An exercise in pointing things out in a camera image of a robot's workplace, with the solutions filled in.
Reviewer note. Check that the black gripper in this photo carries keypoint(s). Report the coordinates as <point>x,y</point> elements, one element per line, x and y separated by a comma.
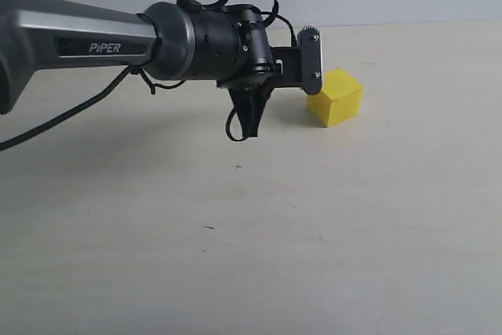
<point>283,71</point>

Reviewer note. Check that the yellow cube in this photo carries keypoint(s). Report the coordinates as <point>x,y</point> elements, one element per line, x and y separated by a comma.
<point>338,100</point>

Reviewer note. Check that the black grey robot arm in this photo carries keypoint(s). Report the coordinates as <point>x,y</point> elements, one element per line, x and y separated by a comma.
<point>167,45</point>

